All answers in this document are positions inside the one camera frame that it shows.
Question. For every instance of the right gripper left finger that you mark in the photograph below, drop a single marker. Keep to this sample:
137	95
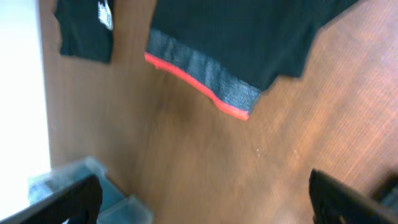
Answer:
79	203

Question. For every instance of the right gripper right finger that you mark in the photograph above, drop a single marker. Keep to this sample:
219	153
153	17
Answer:
333	202

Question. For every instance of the black garment with red trim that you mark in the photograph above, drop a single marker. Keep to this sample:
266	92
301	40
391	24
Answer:
233	50

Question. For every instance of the clear plastic storage bin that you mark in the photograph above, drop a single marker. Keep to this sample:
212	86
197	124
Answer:
115	208

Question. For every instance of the folded black Nike garment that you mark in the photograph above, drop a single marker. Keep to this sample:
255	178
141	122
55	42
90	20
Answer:
86	28

